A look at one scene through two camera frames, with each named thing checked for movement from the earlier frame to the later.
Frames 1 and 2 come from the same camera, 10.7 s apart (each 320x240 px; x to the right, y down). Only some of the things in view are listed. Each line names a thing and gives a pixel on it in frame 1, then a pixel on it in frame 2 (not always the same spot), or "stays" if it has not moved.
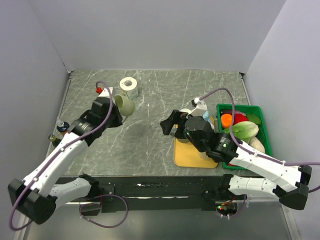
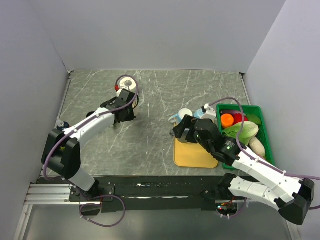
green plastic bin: x=251 y=109 stays
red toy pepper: x=239 y=118 stays
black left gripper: x=118 y=119 → x=130 y=117
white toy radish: x=255 y=143 stays
